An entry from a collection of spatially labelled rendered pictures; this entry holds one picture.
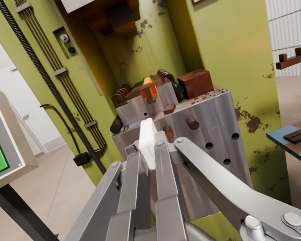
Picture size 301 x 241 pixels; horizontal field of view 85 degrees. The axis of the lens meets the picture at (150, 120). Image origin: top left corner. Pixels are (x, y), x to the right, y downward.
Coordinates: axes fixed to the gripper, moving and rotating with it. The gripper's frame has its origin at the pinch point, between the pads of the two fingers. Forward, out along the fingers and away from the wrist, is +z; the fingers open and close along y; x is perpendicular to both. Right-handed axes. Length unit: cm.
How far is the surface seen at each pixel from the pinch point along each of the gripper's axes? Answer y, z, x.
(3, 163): -40.5, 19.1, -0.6
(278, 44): 203, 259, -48
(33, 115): -293, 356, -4
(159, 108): 1.1, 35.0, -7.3
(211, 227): 3, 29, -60
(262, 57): 44, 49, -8
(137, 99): -4.4, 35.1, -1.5
